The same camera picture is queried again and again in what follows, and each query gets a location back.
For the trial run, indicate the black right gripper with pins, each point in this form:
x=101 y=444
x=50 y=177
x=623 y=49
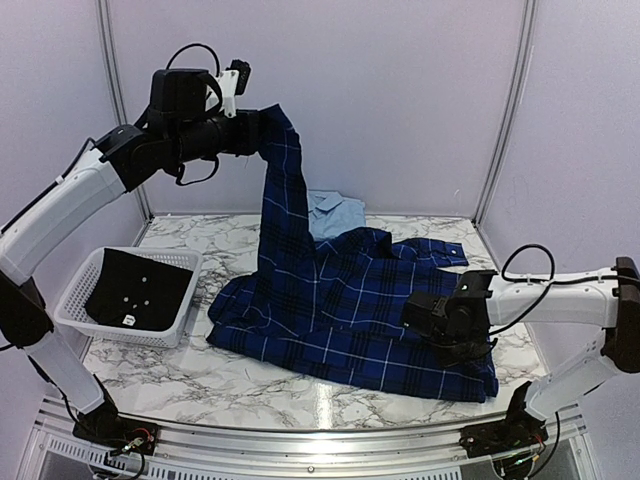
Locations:
x=481 y=347

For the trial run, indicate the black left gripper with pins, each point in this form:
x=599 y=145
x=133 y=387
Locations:
x=245 y=140

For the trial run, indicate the blue plaid long sleeve shirt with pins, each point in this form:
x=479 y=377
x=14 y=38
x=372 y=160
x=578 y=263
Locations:
x=332 y=309

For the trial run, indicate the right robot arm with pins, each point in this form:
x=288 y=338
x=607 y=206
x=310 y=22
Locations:
x=486 y=303

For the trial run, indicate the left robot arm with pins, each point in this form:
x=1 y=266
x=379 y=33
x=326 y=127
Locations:
x=191 y=115

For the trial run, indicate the light blue folded shirt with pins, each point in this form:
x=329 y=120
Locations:
x=331 y=214

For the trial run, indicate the black shirt in basket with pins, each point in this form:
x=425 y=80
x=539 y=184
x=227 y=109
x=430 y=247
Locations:
x=136 y=292

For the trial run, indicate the white plastic basket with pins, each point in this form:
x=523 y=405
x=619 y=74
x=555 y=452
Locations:
x=70 y=310

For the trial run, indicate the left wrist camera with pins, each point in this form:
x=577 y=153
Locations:
x=232 y=83

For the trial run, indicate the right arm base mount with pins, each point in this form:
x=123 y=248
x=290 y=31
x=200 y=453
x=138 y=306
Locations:
x=518 y=429

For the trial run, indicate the left aluminium wall post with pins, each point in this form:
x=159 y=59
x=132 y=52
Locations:
x=109 y=55

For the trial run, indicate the aluminium wall post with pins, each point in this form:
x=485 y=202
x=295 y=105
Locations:
x=514 y=93
x=109 y=55

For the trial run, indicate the right aluminium wall post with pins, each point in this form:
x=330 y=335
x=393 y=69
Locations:
x=514 y=93

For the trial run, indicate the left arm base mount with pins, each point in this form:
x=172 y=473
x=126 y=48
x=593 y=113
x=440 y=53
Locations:
x=106 y=426

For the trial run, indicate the aluminium front frame rail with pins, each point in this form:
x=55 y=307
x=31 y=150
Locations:
x=191 y=451

